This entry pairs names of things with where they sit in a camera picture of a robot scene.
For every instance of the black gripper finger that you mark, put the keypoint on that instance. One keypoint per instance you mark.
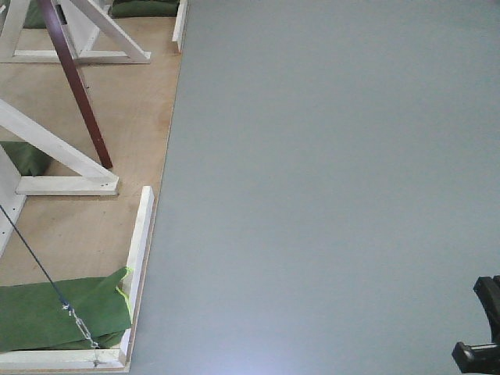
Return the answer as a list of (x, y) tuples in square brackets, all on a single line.
[(487, 290), (477, 358)]

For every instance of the brown wooden door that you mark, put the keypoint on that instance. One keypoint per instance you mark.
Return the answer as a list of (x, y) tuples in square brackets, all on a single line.
[(51, 14)]

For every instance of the silver turnbuckle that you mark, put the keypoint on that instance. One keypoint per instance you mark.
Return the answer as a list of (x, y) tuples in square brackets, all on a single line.
[(81, 326)]

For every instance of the plywood base platform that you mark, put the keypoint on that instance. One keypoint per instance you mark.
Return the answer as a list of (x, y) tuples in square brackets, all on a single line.
[(89, 236)]

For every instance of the green sandbag near corner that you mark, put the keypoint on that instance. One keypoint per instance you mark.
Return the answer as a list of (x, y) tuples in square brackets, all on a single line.
[(33, 318)]

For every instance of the green sandbag far top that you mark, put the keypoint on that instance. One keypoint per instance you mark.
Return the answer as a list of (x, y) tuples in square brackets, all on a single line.
[(140, 8)]

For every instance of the green sandbag behind brace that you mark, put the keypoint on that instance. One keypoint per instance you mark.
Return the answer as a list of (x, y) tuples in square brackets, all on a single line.
[(29, 160)]

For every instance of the white near edge rail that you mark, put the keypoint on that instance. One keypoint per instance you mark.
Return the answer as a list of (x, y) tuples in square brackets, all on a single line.
[(137, 261)]

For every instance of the white edge rail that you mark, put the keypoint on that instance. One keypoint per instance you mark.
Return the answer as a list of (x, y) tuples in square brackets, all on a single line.
[(178, 31), (137, 261)]

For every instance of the white wooden brace frame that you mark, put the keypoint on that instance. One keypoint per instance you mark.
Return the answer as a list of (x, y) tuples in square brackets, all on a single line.
[(90, 179)]

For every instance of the white far edge rail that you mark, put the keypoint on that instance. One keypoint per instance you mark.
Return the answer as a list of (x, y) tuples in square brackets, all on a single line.
[(178, 31)]

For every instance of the white far brace frame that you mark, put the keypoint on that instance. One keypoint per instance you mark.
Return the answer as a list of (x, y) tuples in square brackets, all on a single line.
[(94, 37)]

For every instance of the white bottom frame rail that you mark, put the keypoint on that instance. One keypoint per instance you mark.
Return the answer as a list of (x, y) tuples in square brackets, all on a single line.
[(102, 359)]

